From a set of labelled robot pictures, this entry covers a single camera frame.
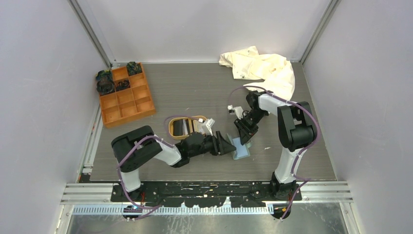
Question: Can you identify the black cable bundle left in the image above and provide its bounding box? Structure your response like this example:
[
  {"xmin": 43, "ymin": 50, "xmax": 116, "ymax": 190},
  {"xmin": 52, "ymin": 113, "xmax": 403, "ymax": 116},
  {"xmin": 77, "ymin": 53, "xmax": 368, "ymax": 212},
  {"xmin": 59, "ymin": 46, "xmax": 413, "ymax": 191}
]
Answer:
[{"xmin": 96, "ymin": 78, "xmax": 115, "ymax": 95}]

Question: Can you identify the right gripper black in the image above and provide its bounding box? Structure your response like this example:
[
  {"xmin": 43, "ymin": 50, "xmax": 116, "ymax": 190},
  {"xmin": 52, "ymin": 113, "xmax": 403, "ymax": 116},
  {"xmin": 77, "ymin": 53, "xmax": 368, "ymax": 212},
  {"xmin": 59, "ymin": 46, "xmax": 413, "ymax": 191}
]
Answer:
[{"xmin": 234, "ymin": 109, "xmax": 267, "ymax": 145}]

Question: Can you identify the green card holder wallet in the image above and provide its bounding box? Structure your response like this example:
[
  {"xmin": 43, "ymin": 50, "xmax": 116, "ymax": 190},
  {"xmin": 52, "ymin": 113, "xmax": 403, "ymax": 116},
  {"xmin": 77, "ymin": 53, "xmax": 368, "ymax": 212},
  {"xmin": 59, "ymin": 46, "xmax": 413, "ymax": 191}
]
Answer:
[{"xmin": 227, "ymin": 134, "xmax": 252, "ymax": 160}]

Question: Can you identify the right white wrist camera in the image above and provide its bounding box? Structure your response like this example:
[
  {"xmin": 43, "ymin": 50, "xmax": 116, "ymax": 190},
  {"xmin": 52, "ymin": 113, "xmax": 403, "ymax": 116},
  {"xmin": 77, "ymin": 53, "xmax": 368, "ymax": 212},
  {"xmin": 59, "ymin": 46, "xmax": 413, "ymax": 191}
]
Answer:
[{"xmin": 227, "ymin": 105, "xmax": 248, "ymax": 119}]

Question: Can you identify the dark bundle top compartment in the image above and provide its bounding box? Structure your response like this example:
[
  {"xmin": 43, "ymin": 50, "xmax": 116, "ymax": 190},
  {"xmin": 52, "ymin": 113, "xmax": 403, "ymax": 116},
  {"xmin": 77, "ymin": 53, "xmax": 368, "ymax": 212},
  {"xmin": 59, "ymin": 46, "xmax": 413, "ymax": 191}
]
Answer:
[{"xmin": 126, "ymin": 61, "xmax": 142, "ymax": 76}]

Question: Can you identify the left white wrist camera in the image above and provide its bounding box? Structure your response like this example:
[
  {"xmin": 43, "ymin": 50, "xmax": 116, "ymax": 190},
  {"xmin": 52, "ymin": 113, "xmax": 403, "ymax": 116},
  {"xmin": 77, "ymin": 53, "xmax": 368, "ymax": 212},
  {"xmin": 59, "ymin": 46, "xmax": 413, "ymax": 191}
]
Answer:
[{"xmin": 198, "ymin": 118, "xmax": 215, "ymax": 136}]

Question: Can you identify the cream crumpled cloth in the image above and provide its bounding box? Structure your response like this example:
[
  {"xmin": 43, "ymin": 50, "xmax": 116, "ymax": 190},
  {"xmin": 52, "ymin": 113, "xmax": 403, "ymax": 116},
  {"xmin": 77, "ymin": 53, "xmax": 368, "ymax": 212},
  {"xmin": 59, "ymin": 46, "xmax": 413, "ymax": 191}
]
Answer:
[{"xmin": 219, "ymin": 46, "xmax": 295, "ymax": 100}]

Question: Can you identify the stack of credit cards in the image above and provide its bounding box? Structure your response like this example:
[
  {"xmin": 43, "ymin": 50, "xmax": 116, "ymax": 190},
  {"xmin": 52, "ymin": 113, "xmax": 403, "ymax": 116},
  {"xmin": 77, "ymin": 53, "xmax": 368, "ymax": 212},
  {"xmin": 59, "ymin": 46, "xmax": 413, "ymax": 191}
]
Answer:
[{"xmin": 172, "ymin": 118, "xmax": 199, "ymax": 137}]

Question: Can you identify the orange compartment organizer tray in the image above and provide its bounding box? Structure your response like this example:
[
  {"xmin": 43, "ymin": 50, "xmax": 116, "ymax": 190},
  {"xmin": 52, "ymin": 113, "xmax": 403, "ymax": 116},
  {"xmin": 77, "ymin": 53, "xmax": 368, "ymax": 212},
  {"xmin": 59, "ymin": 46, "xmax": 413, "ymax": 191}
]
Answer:
[{"xmin": 96, "ymin": 62, "xmax": 156, "ymax": 128}]

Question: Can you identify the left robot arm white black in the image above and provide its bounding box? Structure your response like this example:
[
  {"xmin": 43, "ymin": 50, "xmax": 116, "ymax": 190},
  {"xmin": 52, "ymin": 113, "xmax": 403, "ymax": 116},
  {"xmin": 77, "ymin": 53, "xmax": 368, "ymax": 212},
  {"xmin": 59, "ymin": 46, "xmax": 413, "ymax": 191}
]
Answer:
[{"xmin": 111, "ymin": 125, "xmax": 237, "ymax": 201}]

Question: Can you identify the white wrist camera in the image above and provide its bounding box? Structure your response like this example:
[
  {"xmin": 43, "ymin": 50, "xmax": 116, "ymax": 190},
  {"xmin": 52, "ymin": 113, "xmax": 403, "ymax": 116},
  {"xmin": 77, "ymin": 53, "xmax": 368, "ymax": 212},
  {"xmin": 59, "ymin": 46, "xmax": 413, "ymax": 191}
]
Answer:
[
  {"xmin": 198, "ymin": 118, "xmax": 215, "ymax": 136},
  {"xmin": 227, "ymin": 105, "xmax": 248, "ymax": 119}
]

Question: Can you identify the dark bundle outside tray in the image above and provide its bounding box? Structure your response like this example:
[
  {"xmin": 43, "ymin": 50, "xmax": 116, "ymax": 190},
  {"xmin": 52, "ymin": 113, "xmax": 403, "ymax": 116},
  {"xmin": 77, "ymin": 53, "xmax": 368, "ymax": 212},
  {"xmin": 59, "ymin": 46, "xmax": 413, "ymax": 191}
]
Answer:
[{"xmin": 95, "ymin": 70, "xmax": 113, "ymax": 81}]

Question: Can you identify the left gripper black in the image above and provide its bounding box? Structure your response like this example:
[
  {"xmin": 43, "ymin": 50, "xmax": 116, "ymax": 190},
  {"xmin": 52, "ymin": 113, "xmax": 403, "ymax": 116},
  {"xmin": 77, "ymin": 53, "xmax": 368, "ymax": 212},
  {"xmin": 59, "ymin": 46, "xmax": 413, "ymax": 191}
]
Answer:
[{"xmin": 189, "ymin": 130, "xmax": 236, "ymax": 157}]

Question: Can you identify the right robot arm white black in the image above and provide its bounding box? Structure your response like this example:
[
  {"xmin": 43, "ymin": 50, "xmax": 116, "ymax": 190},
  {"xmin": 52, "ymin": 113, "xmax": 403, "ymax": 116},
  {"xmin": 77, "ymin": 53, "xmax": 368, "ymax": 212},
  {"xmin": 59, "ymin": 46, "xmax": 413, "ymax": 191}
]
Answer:
[{"xmin": 227, "ymin": 90, "xmax": 319, "ymax": 200}]

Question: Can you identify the tan oval card tray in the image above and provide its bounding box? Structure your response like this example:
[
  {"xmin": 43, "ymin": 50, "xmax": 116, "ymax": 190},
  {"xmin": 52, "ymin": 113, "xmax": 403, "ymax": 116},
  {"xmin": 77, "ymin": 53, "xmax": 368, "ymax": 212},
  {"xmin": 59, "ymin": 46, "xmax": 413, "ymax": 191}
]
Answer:
[{"xmin": 168, "ymin": 116, "xmax": 207, "ymax": 140}]

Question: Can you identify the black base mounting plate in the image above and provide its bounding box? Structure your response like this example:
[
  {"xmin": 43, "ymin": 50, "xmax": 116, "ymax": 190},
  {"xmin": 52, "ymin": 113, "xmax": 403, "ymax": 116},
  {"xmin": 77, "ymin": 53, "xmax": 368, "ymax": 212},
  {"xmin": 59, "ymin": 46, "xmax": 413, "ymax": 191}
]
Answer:
[{"xmin": 129, "ymin": 181, "xmax": 302, "ymax": 208}]

